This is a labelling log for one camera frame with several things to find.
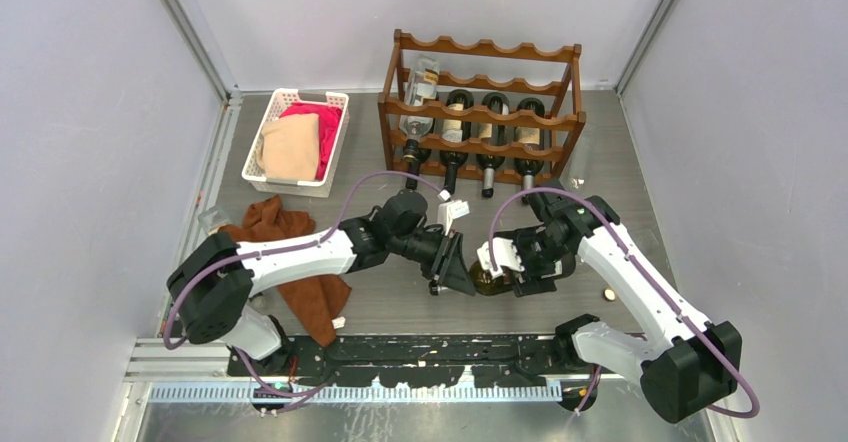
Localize peach folded cloth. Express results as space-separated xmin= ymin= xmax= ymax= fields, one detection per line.
xmin=259 ymin=114 xmax=321 ymax=181

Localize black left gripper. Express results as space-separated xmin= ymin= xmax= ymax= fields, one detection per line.
xmin=389 ymin=227 xmax=475 ymax=296

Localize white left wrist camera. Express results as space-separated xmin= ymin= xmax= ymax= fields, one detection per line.
xmin=437 ymin=189 xmax=470 ymax=234

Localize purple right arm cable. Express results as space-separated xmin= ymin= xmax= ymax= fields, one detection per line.
xmin=487 ymin=187 xmax=762 ymax=420

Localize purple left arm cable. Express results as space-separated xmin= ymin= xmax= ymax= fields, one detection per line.
xmin=161 ymin=171 xmax=444 ymax=415

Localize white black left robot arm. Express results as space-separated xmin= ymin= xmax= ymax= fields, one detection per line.
xmin=165 ymin=191 xmax=476 ymax=375

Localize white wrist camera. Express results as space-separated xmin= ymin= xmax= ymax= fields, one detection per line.
xmin=437 ymin=189 xmax=470 ymax=234
xmin=476 ymin=237 xmax=524 ymax=278

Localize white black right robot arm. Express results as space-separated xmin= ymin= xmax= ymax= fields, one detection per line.
xmin=478 ymin=181 xmax=760 ymax=423

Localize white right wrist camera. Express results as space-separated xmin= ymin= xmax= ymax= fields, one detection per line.
xmin=476 ymin=237 xmax=524 ymax=278

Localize dark bottle white label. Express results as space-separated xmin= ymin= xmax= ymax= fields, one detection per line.
xmin=439 ymin=89 xmax=474 ymax=194

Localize pink folded cloth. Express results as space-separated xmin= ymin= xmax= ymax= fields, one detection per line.
xmin=279 ymin=102 xmax=342 ymax=181

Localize clear lying bottle upper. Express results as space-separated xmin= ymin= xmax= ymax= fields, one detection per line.
xmin=567 ymin=126 xmax=596 ymax=190

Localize clear bottle under towel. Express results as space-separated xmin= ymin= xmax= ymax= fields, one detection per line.
xmin=197 ymin=205 xmax=233 ymax=235

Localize green bottle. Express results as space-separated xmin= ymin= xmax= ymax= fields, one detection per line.
xmin=428 ymin=262 xmax=517 ymax=296

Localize brown towel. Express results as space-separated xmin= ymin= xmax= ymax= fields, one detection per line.
xmin=218 ymin=195 xmax=352 ymax=347

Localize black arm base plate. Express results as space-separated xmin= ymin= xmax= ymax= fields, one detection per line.
xmin=252 ymin=334 xmax=592 ymax=389

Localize white plastic basket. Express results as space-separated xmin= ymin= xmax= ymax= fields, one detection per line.
xmin=241 ymin=88 xmax=350 ymax=198

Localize dark wine bottle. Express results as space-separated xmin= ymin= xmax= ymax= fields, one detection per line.
xmin=476 ymin=92 xmax=509 ymax=199

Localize clear bottle brown label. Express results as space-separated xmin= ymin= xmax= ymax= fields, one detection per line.
xmin=399 ymin=56 xmax=440 ymax=140

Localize brown wooden wine rack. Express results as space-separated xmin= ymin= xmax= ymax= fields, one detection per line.
xmin=377 ymin=29 xmax=586 ymax=182

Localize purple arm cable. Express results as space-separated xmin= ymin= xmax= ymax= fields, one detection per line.
xmin=487 ymin=187 xmax=762 ymax=420
xmin=161 ymin=171 xmax=444 ymax=415

